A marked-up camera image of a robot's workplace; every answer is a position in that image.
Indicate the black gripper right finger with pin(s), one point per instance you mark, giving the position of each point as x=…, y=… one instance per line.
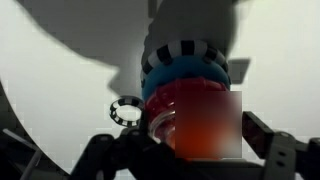
x=258, y=135

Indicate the grey metal frame bars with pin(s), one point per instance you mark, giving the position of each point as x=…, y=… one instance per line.
x=31, y=163

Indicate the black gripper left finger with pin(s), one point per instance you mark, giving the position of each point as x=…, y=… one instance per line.
x=144, y=121

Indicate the orange cone stand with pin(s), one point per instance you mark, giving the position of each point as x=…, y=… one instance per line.
x=206, y=133

